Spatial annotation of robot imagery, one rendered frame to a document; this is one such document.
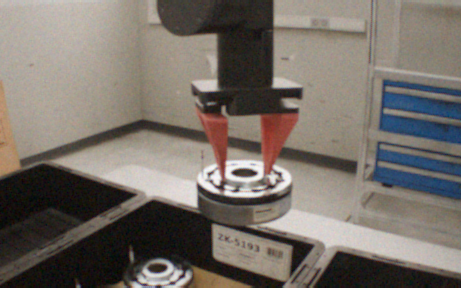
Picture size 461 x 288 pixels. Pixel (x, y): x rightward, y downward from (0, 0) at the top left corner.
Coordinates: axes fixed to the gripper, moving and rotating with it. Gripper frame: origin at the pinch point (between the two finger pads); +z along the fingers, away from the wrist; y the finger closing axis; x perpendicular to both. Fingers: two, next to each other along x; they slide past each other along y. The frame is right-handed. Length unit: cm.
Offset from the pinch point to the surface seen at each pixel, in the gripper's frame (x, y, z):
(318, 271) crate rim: -2.1, 8.9, 13.6
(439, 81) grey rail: 118, 134, 12
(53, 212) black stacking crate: 40, -29, 22
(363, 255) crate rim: -2.6, 14.8, 12.3
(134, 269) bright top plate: 11.9, -13.0, 18.8
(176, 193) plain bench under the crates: 72, 1, 34
